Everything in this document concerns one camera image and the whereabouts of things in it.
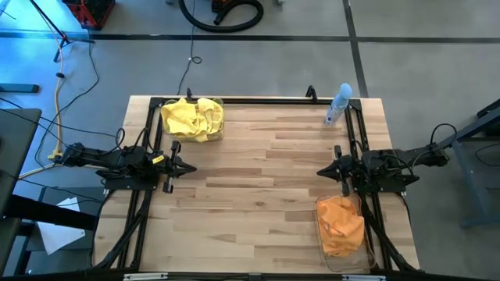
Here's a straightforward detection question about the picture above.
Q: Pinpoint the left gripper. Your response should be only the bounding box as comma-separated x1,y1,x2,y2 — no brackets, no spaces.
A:
152,140,198,194

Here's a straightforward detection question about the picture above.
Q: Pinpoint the blue-grey metal table frame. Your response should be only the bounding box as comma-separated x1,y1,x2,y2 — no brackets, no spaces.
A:
429,99,500,229

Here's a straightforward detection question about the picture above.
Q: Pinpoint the black vacuum hose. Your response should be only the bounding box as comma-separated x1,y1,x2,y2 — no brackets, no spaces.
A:
177,0,265,34

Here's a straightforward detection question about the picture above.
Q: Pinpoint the yellow extension cord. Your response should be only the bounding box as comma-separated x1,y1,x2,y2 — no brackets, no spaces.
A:
18,11,111,180

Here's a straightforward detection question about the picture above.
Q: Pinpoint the clear plastic basket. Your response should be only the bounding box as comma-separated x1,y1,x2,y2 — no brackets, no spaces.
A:
314,194,377,274
159,97,226,144

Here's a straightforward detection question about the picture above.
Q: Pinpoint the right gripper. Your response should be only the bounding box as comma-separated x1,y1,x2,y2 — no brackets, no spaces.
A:
316,145,363,197

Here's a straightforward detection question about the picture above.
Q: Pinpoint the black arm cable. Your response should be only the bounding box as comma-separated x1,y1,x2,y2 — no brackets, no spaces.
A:
114,126,152,154
429,123,458,148

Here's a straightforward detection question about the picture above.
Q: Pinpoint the blue spray bottle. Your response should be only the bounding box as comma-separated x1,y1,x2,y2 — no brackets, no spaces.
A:
323,83,354,126

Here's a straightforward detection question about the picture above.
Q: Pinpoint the black flat stand foot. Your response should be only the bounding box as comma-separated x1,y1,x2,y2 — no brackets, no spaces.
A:
0,83,41,94

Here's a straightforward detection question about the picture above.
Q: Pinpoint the silver metal bracket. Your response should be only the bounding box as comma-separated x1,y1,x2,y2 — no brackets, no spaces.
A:
342,274,386,281
123,272,169,281

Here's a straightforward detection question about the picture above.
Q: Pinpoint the white paper sheet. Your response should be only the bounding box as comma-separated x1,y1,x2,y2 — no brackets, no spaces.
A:
37,197,86,255

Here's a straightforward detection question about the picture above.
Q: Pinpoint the thin black floor cable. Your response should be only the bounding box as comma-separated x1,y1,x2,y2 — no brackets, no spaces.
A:
177,0,203,97

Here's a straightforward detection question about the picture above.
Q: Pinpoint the black desk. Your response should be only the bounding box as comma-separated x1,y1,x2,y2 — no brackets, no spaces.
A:
0,108,98,276

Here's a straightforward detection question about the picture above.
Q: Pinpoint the black aluminium table frame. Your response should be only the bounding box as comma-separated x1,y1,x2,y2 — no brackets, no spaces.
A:
88,95,421,276

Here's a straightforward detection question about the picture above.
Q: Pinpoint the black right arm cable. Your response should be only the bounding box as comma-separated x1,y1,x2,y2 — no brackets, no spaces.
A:
429,123,458,148

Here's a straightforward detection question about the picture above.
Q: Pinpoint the black tripod stand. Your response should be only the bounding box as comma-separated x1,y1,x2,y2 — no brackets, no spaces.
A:
27,0,95,63

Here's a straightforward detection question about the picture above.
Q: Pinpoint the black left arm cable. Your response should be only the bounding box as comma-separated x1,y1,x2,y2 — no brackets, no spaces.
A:
114,126,152,154

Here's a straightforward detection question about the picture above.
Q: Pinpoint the red tool case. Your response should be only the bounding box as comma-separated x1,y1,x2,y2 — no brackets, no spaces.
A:
62,0,116,30

